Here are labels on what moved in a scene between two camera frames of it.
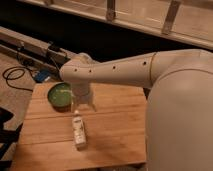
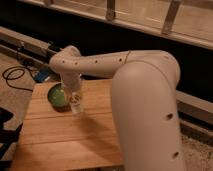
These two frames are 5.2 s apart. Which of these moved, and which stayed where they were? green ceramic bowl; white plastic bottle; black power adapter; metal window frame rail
Moved: white plastic bottle
Stayed: black power adapter; green ceramic bowl; metal window frame rail
